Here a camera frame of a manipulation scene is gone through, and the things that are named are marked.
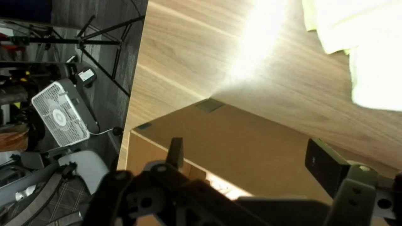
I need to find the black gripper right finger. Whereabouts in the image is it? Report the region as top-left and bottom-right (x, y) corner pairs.
(304, 137), (402, 226)

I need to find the yellow-green towel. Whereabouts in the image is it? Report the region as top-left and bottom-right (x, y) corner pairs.
(300, 0), (402, 57)

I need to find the white box fan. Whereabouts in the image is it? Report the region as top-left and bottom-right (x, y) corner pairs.
(30, 79), (92, 149)

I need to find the black tripod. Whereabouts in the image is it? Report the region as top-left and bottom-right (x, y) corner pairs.
(0, 14), (146, 98)

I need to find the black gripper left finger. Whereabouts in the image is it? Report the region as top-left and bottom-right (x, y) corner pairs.
(83, 137), (269, 226)

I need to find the brown cardboard box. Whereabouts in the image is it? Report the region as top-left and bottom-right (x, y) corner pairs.
(124, 98), (402, 226)

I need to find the grey-brown backpack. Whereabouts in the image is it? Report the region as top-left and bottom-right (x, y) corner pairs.
(0, 165), (92, 226)

